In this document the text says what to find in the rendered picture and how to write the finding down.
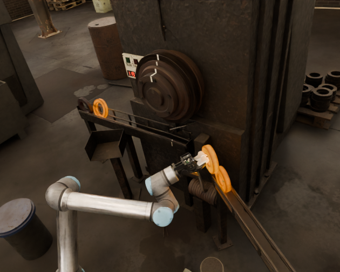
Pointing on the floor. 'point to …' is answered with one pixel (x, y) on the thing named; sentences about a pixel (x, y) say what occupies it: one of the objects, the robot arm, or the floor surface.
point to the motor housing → (202, 203)
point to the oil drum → (108, 47)
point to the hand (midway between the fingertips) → (209, 156)
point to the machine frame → (218, 79)
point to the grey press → (9, 59)
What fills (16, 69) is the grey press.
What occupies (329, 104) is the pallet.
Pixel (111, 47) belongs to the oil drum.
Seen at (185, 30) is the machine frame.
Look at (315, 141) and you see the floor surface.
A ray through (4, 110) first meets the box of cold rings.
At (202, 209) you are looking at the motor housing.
